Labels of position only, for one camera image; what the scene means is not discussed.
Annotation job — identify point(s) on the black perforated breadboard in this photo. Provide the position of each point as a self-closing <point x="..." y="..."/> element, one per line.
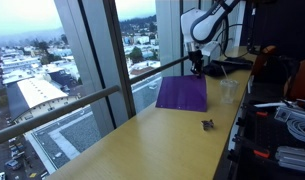
<point x="269" y="134"/>

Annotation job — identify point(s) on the purple file folder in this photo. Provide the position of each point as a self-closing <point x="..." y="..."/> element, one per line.
<point x="183" y="93"/>

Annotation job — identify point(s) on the orange handled clamp upper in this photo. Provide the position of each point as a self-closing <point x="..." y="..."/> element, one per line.
<point x="257" y="150"/>

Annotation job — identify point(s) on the clear plastic cup with lid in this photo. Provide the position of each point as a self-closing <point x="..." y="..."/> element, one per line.
<point x="228" y="89"/>

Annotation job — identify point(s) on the orange handled clamp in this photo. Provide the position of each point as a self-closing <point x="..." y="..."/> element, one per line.
<point x="257" y="150"/>
<point x="254" y="109"/>

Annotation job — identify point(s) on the orange handled clamp lower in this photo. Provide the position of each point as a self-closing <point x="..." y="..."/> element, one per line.
<point x="254" y="109"/>

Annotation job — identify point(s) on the black cloth bag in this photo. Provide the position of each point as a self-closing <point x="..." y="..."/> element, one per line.
<point x="213" y="69"/>

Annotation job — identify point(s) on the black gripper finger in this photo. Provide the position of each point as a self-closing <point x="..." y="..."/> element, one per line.
<point x="193" y="70"/>
<point x="199" y="73"/>

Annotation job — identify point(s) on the metal window handrail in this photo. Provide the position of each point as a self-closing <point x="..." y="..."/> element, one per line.
<point x="23" y="127"/>

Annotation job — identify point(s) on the aluminium extrusion rail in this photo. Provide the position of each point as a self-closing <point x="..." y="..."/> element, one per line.
<point x="290" y="157"/>

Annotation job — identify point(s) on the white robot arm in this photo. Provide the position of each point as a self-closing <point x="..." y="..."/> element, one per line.
<point x="199" y="27"/>

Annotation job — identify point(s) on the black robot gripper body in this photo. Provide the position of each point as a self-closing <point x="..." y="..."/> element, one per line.
<point x="196" y="58"/>

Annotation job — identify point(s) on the clear drinking straw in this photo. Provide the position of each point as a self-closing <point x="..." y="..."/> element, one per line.
<point x="225" y="74"/>

